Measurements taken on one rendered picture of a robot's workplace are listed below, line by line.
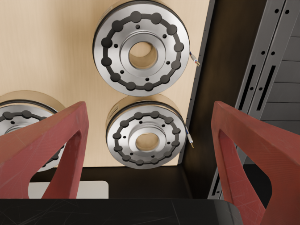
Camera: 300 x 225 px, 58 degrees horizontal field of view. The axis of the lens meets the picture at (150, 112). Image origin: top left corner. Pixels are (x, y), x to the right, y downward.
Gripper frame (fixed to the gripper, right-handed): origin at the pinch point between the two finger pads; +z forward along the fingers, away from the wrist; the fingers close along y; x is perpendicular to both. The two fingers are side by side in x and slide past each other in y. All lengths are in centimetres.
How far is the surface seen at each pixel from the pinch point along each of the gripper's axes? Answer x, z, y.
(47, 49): 4.2, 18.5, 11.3
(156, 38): 2.1, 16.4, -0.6
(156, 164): 19.5, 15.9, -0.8
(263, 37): 0.1, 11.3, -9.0
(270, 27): -0.6, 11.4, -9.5
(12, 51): 4.2, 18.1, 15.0
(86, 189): 21.7, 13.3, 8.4
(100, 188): 21.9, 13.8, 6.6
